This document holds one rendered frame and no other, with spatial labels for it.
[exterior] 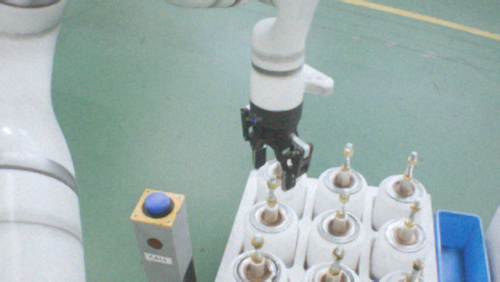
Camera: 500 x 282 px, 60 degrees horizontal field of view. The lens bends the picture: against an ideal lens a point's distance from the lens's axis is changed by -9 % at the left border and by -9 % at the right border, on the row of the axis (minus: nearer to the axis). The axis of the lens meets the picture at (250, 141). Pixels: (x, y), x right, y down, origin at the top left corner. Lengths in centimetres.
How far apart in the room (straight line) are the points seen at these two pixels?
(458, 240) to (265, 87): 70
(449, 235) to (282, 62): 69
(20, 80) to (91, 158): 106
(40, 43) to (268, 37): 29
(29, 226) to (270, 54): 42
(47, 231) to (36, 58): 18
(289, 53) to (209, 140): 83
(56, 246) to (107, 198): 101
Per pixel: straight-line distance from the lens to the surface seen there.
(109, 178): 131
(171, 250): 78
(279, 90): 61
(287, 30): 57
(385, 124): 152
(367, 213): 95
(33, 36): 40
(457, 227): 113
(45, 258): 24
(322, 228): 81
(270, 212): 80
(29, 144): 27
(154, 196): 76
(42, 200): 25
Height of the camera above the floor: 85
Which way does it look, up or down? 38 degrees down
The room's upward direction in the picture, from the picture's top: straight up
